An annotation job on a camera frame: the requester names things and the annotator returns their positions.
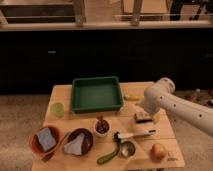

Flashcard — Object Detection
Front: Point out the green handled peeler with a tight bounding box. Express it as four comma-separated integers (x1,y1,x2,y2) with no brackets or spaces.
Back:
96,140,121,165

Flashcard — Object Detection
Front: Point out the blue sponge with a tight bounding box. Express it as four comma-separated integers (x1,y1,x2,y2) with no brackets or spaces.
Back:
37,127,56,152

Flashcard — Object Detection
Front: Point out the orange fruit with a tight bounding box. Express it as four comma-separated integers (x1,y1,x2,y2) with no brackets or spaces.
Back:
151,143,167,160

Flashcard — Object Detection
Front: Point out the grey crumpled cloth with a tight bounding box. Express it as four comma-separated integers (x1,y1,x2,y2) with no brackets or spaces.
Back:
64,133,84,155

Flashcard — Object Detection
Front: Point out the dark brown bowl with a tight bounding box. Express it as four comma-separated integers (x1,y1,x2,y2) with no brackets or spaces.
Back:
63,128,93,156

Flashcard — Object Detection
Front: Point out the orange bowl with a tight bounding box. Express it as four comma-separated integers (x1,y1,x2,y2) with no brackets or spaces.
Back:
29,125,60,157

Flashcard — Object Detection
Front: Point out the small metal cup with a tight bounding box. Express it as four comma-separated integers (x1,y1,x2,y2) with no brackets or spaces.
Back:
120,141,136,158

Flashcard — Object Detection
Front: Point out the green plastic tray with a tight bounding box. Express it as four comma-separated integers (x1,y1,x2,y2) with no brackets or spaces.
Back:
70,76,123,113

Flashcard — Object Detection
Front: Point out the yellow banana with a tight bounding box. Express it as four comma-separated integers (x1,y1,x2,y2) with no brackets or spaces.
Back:
124,94,144,101

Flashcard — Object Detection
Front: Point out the white handled scoop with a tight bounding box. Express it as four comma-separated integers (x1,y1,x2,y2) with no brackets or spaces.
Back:
117,130,156,139

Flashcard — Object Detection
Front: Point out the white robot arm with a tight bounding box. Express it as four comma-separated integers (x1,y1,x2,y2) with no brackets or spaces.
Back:
143,77,213,137

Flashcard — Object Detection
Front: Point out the white cup with contents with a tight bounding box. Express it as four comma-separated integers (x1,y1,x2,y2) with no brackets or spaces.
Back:
93,116,110,137

